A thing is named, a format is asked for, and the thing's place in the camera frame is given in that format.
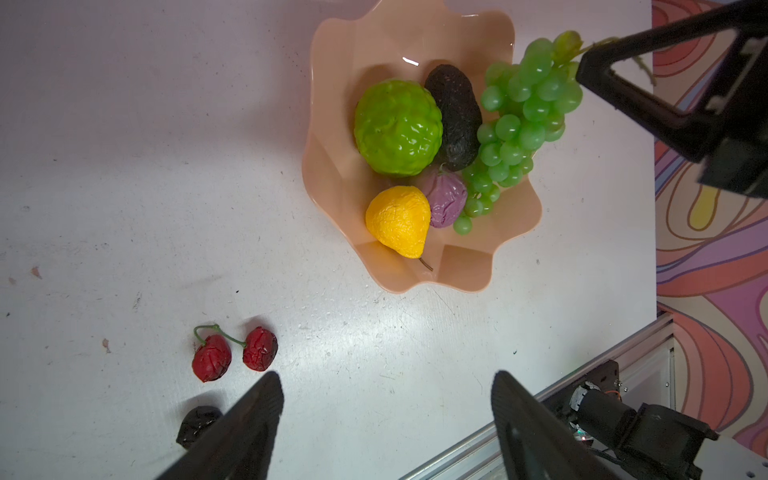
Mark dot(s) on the bumpy green fake fruit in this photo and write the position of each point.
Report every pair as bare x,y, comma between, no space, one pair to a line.
397,128

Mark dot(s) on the purple fake fruit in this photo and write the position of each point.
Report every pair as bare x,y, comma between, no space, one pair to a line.
446,194

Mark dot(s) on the green fake grape bunch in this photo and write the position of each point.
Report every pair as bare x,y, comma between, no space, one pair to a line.
531,99

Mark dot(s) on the pink scalloped fruit bowl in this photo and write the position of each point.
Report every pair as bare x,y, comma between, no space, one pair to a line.
403,40

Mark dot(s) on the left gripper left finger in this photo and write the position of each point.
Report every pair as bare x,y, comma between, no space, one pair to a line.
240,444

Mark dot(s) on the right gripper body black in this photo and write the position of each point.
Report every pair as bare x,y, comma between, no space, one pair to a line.
736,100

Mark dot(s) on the yellow fake pear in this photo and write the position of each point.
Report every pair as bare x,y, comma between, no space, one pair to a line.
399,218

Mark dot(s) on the dark fake avocado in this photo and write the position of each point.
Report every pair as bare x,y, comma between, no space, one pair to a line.
461,116

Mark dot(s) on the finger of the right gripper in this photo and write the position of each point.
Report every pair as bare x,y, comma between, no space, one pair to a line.
688,134
745,64

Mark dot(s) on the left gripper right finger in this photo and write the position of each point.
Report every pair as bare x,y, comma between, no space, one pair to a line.
533,443

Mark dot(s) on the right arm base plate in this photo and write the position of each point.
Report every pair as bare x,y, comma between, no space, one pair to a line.
601,376

